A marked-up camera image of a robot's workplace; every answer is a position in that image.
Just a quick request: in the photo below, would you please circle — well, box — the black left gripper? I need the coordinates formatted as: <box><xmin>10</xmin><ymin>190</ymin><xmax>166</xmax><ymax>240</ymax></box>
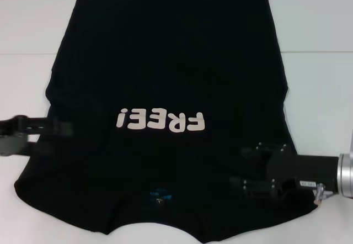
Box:
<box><xmin>0</xmin><ymin>116</ymin><xmax>74</xmax><ymax>139</ymax></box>

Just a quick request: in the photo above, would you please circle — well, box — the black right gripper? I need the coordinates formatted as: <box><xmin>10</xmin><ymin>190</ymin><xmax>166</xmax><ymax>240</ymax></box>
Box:
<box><xmin>229</xmin><ymin>142</ymin><xmax>339</xmax><ymax>204</ymax></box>

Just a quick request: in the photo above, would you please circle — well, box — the black t-shirt with FREE print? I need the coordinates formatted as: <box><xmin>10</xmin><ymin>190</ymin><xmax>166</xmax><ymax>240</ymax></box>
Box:
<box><xmin>14</xmin><ymin>0</ymin><xmax>318</xmax><ymax>244</ymax></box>

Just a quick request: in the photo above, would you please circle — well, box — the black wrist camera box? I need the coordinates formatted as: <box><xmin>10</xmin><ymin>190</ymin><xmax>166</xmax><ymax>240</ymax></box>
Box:
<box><xmin>286</xmin><ymin>179</ymin><xmax>318</xmax><ymax>198</ymax></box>

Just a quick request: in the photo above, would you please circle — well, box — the silver cable connector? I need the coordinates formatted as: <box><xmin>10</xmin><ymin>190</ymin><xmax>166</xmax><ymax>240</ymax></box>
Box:
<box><xmin>313</xmin><ymin>183</ymin><xmax>327</xmax><ymax>206</ymax></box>

